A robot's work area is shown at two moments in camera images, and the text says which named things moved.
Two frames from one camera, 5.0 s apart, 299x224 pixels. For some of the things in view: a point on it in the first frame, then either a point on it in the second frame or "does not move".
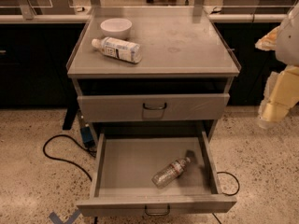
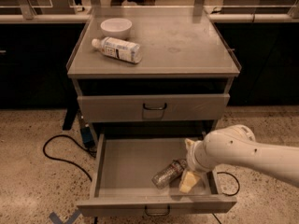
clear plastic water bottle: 170,172 does not move
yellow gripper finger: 268,42 to 190,145
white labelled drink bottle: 117,49 does not move
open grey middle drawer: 122,183 does not move
